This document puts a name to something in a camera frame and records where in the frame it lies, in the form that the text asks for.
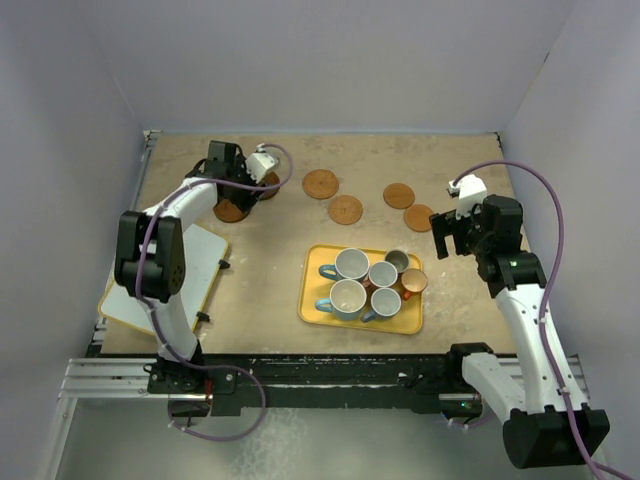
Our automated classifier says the dark wooden saucer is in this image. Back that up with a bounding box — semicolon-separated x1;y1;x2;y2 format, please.
213;199;251;224
259;172;280;201

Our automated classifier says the light wooden coaster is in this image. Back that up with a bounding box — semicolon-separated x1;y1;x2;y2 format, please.
403;204;434;233
383;183;415;209

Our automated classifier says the woven rattan coaster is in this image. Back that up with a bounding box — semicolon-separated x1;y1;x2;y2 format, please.
328;195;363;225
302;169;339;200

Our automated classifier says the blue mug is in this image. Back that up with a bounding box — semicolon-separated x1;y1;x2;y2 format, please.
361;288;402;323
318;248;370;282
315;279;367;321

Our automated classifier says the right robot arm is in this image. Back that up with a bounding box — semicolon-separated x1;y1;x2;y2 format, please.
430;193;610;469

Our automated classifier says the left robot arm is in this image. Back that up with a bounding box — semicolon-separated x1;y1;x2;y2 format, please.
114;141;285;392

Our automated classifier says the small grey cup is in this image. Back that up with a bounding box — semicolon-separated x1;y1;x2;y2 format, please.
384;249;410;275

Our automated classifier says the yellow framed whiteboard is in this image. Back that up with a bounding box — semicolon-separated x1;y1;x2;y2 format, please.
97;222;232;337

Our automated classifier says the orange copper mug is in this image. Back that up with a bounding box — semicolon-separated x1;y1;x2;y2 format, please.
400;268;428;300

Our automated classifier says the pink printed mug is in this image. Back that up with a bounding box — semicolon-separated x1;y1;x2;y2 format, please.
363;261;398;294

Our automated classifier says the yellow tray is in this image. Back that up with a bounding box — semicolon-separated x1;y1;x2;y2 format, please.
298;244;423;335

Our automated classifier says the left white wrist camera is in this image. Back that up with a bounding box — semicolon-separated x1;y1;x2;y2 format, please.
244;144;279;184

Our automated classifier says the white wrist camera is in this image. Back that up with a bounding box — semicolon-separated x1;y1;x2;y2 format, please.
447;174;487;220
244;144;279;184

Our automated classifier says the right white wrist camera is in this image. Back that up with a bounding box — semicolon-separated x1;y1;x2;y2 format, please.
447;174;487;220

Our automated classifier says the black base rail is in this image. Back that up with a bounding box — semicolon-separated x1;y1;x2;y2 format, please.
143;343;491;417

